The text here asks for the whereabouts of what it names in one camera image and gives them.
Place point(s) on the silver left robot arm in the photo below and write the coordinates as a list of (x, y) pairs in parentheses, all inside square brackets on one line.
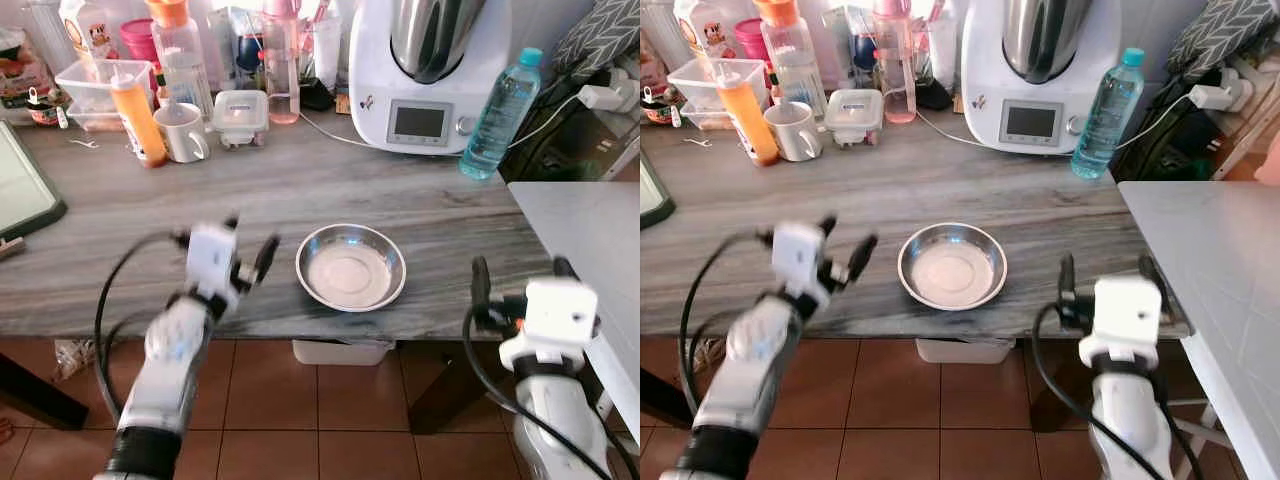
[(170, 370), (745, 380)]

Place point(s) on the stainless steel bowl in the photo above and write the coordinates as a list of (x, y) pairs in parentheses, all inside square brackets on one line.
[(350, 270), (952, 268)]

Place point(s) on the white milk carton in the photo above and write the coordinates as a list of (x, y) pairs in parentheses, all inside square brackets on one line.
[(88, 30), (700, 28)]

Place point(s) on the white charger plug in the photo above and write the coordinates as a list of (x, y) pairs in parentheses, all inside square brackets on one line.
[(600, 97), (1210, 97)]

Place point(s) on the blue plastic water bottle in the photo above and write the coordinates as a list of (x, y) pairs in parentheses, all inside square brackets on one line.
[(498, 120), (1108, 120)]

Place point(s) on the small clear lidded container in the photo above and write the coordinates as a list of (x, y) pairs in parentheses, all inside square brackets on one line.
[(240, 115), (853, 113)]

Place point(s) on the white kitchen cooking machine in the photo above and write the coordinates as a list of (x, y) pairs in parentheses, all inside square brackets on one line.
[(1035, 95), (425, 95)]

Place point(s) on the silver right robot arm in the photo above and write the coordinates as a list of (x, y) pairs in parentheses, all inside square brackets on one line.
[(555, 420), (1130, 420)]

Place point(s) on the clear plastic tub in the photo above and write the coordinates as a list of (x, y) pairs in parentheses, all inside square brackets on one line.
[(90, 95), (700, 92)]

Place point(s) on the grey patterned cushion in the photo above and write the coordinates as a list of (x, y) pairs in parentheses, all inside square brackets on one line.
[(1215, 35), (600, 35)]

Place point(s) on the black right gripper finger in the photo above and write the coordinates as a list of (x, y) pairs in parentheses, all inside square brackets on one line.
[(1150, 266), (564, 268), (1067, 285), (481, 290)]

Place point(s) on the grey wood-top table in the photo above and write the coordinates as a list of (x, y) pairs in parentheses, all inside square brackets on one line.
[(900, 190), (300, 190)]

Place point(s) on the white plastic box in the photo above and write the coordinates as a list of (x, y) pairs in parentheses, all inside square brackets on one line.
[(965, 350), (342, 351)]

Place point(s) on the white ceramic mug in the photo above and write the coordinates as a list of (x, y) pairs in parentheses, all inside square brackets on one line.
[(790, 130), (180, 132)]

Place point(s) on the black bag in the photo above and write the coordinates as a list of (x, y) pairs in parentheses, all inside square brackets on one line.
[(1170, 140), (565, 140)]

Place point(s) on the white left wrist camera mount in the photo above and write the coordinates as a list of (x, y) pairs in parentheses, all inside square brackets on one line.
[(798, 252), (210, 255)]

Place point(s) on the orange sauce squeeze bottle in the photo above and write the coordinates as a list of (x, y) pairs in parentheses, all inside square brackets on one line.
[(138, 115), (747, 115)]

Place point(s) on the dark rimmed tray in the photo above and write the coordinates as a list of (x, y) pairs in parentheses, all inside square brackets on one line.
[(654, 190), (25, 185)]

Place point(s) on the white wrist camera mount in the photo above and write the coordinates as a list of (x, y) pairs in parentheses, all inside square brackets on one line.
[(555, 315), (1122, 315), (210, 255), (798, 252)]

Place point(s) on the pink plastic cup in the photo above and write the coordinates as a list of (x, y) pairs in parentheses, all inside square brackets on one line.
[(140, 40), (752, 38)]

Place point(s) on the white plastic table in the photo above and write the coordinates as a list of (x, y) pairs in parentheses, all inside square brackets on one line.
[(1210, 260), (590, 250)]

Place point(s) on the pink drinking bottle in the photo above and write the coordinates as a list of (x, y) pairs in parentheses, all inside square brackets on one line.
[(282, 70), (895, 70)]

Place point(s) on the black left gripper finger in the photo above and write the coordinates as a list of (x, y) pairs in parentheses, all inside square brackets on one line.
[(266, 258), (862, 260), (829, 224), (232, 222)]

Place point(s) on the clear bottle with orange cap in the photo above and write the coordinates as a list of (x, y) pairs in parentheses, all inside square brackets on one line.
[(183, 55), (795, 55)]

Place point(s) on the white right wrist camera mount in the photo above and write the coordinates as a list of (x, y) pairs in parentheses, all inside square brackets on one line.
[(555, 315), (1122, 315)]

